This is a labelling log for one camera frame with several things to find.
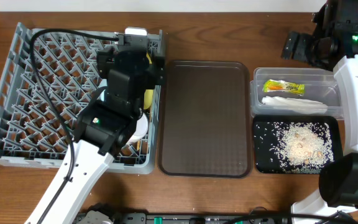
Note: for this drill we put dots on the black tray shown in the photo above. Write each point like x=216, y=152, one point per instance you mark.
x=266, y=155

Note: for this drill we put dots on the green orange snack wrapper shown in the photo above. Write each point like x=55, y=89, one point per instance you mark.
x=281, y=85

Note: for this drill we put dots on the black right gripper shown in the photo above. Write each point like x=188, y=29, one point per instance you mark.
x=293, y=37

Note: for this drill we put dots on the black equipment at bottom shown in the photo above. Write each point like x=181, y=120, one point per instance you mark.
x=103, y=213

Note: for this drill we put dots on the white bowl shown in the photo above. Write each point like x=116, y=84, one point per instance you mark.
x=141, y=130

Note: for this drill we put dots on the rice food scraps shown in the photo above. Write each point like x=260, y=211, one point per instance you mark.
x=303, y=146

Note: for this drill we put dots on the white napkin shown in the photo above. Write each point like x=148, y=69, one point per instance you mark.
x=301, y=106

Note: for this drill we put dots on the grey dishwasher rack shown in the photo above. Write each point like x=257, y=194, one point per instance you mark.
x=65, y=64

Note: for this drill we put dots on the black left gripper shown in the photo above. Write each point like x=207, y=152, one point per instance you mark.
x=159, y=62

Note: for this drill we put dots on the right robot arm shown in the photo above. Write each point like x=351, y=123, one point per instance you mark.
x=338, y=181

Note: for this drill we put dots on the yellow plate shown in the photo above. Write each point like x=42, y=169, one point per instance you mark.
x=148, y=95

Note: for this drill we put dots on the brown serving tray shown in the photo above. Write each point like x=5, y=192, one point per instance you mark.
x=206, y=120

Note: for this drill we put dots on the clear plastic bin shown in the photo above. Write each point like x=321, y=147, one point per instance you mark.
x=320, y=85

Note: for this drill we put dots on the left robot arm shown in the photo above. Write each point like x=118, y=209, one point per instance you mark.
x=106, y=124

